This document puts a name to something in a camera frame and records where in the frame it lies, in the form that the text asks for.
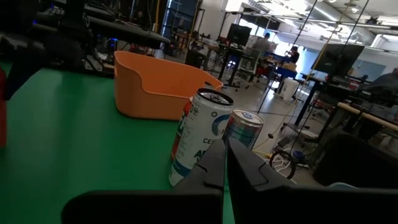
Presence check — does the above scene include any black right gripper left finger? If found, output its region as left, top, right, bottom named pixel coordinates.
left=61, top=138, right=226, bottom=224

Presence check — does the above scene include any white floor cable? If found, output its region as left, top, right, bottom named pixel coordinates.
left=264, top=154, right=298, bottom=185

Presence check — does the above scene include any black desk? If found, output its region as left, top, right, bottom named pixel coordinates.
left=83, top=12, right=172, bottom=50

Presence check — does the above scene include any person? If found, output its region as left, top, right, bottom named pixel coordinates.
left=362, top=67, right=398, bottom=94
left=252, top=32, right=276, bottom=63
left=285, top=45, right=301, bottom=65

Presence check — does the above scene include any orange plastic bin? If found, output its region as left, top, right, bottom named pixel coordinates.
left=113, top=50, right=224, bottom=122

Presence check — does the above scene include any silver blue Red Bull can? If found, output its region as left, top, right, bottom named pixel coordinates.
left=221, top=108, right=265, bottom=151

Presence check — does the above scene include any pale wooden bar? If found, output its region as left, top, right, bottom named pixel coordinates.
left=337, top=101, right=398, bottom=132

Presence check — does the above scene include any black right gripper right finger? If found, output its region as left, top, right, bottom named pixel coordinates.
left=226, top=136, right=398, bottom=224

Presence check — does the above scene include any orange Fanta can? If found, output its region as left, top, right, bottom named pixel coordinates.
left=170, top=96, right=194, bottom=162

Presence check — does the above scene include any white bucket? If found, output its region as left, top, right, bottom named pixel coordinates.
left=279, top=77, right=300, bottom=101

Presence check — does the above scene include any black coiled floor cable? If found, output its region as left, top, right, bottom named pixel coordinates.
left=268, top=150, right=297, bottom=180

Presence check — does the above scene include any black computer monitor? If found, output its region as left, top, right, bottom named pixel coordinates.
left=226, top=23, right=253, bottom=47
left=312, top=43, right=366, bottom=78

